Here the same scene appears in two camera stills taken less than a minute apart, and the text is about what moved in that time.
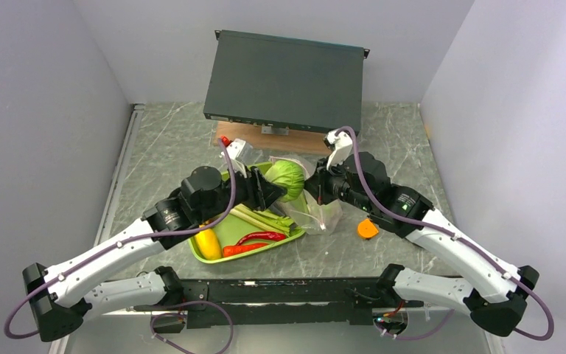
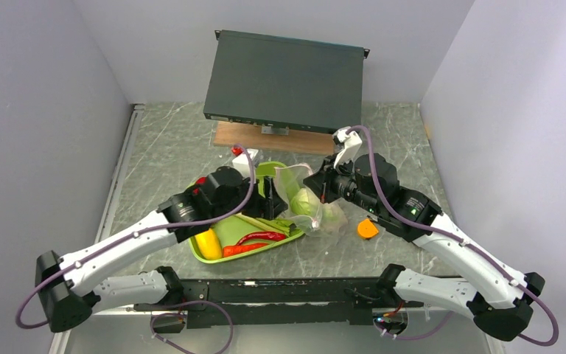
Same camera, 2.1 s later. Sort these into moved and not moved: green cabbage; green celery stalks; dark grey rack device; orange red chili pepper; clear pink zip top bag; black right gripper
Moved: green cabbage; clear pink zip top bag
Not moved: black right gripper; dark grey rack device; green celery stalks; orange red chili pepper
